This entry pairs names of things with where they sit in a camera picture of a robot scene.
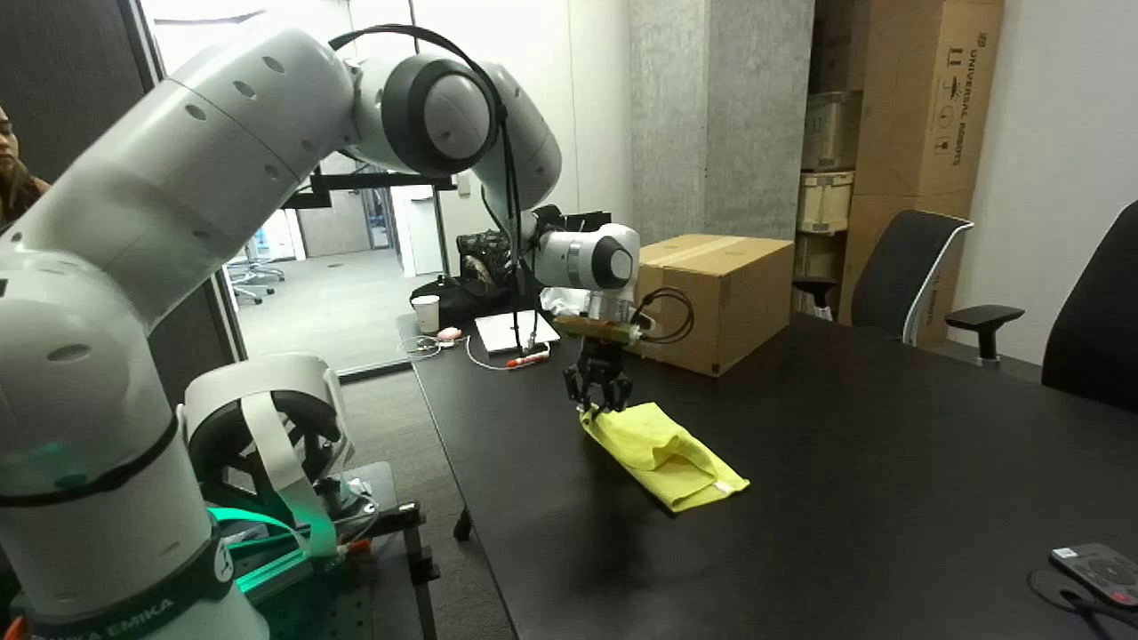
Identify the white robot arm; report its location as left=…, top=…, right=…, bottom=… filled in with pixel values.
left=0, top=27, right=638, bottom=640

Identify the tall cardboard box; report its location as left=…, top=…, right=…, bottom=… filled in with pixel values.
left=838, top=0, right=1007, bottom=323

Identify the cardboard box on table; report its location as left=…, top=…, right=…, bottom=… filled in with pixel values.
left=635, top=234, right=791, bottom=375

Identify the yellow towel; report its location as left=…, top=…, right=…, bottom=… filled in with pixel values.
left=579, top=401, right=749, bottom=516

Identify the near black office chair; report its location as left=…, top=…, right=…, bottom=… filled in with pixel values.
left=849, top=211, right=971, bottom=346

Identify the black office chair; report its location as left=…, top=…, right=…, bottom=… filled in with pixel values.
left=1040, top=203, right=1138, bottom=410
left=849, top=211, right=971, bottom=346

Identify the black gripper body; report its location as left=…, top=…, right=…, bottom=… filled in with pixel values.
left=566, top=336, right=630, bottom=397

